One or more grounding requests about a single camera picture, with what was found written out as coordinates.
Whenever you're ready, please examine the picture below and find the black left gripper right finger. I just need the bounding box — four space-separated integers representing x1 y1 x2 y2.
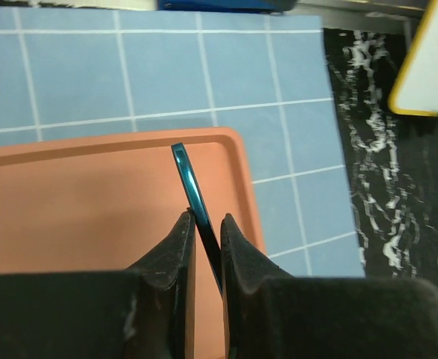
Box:
220 215 438 358

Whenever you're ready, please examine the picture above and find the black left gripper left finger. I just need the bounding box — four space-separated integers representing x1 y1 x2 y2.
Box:
0 212 195 358

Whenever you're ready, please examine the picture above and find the orange plastic tray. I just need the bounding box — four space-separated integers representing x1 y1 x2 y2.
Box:
0 127 265 358

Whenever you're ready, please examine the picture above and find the blue patterned knife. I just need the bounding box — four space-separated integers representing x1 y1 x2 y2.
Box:
171 143 223 294

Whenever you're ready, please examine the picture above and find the blue checked tablecloth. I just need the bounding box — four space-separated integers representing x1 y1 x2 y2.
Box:
0 7 364 277

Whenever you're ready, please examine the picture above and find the small framed whiteboard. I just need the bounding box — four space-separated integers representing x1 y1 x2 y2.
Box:
388 1 438 117

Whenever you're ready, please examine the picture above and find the blue marker pen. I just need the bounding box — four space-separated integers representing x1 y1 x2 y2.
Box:
156 0 297 13

